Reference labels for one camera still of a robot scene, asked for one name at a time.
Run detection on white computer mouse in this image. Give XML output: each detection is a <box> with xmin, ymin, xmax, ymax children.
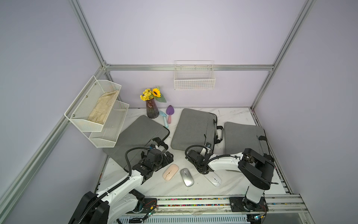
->
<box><xmin>204</xmin><ymin>172</ymin><xmax>222</xmax><ymax>187</ymax></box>

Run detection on grey laptop bag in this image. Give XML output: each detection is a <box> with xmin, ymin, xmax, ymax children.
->
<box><xmin>171</xmin><ymin>108</ymin><xmax>224</xmax><ymax>151</ymax></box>
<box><xmin>103</xmin><ymin>115</ymin><xmax>170</xmax><ymax>171</ymax></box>
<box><xmin>223</xmin><ymin>122</ymin><xmax>275</xmax><ymax>162</ymax></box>

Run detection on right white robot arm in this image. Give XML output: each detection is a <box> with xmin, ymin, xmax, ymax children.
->
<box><xmin>185</xmin><ymin>145</ymin><xmax>276</xmax><ymax>212</ymax></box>

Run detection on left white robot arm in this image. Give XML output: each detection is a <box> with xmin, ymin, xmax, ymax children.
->
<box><xmin>69</xmin><ymin>143</ymin><xmax>174</xmax><ymax>224</ymax></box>

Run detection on pink computer mouse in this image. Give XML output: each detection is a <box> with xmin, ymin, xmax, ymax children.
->
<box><xmin>163</xmin><ymin>164</ymin><xmax>179</xmax><ymax>181</ymax></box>

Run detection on silver computer mouse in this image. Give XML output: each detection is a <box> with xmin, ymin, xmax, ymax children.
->
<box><xmin>180</xmin><ymin>168</ymin><xmax>194</xmax><ymax>187</ymax></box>

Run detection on light blue toy shovel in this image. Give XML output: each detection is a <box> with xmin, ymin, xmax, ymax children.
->
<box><xmin>159</xmin><ymin>111</ymin><xmax>169</xmax><ymax>128</ymax></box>

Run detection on dark glass vase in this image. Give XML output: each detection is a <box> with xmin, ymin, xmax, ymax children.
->
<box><xmin>145</xmin><ymin>99</ymin><xmax>159</xmax><ymax>119</ymax></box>

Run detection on purple toy shovel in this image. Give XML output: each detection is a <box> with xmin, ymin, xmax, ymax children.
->
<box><xmin>166</xmin><ymin>105</ymin><xmax>175</xmax><ymax>124</ymax></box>

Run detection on yellow artificial sunflowers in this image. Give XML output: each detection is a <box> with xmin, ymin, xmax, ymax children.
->
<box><xmin>140</xmin><ymin>87</ymin><xmax>167</xmax><ymax>103</ymax></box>

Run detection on beige cloth in shelf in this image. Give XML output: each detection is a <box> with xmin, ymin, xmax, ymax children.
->
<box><xmin>88</xmin><ymin>90</ymin><xmax>119</xmax><ymax>125</ymax></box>

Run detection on white two-tier mesh shelf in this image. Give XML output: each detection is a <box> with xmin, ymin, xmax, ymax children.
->
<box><xmin>64</xmin><ymin>76</ymin><xmax>129</xmax><ymax>148</ymax></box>

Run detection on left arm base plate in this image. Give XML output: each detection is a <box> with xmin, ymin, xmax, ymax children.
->
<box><xmin>132</xmin><ymin>198</ymin><xmax>158</xmax><ymax>213</ymax></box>

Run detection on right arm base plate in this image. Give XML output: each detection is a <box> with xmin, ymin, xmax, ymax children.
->
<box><xmin>229</xmin><ymin>197</ymin><xmax>268</xmax><ymax>212</ymax></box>

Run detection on white wire wall basket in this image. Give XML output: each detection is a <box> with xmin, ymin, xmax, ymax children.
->
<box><xmin>174</xmin><ymin>60</ymin><xmax>216</xmax><ymax>91</ymax></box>

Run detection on aluminium frame rails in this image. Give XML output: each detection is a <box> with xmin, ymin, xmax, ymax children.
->
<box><xmin>1</xmin><ymin>1</ymin><xmax>315</xmax><ymax>223</ymax></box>

